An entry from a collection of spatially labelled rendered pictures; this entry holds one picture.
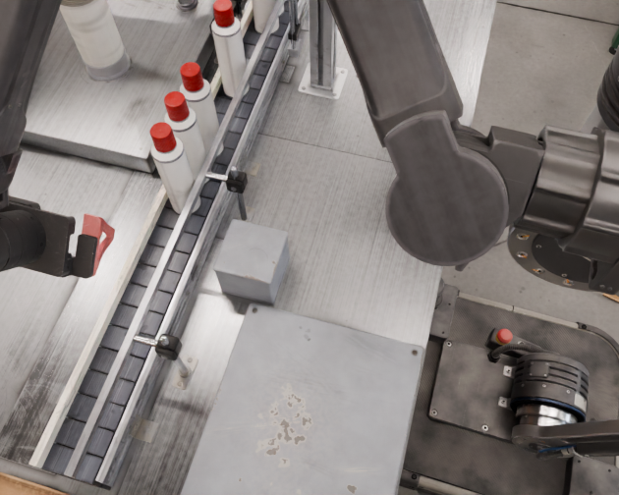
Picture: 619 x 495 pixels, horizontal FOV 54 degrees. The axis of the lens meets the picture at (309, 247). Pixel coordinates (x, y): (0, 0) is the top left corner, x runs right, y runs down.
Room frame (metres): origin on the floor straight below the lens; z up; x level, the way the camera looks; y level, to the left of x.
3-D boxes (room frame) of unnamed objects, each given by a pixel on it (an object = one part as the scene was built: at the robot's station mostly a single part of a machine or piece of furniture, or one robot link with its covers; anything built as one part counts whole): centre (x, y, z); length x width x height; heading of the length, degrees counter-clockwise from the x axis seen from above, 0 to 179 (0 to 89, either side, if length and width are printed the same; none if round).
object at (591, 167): (0.22, -0.19, 1.45); 0.09 x 0.08 x 0.12; 161
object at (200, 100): (0.71, 0.18, 0.98); 0.05 x 0.05 x 0.20
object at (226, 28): (0.86, 0.14, 0.98); 0.05 x 0.05 x 0.20
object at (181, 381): (0.29, 0.21, 0.83); 0.06 x 0.03 x 0.01; 161
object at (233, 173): (0.59, 0.14, 0.91); 0.07 x 0.03 x 0.16; 73
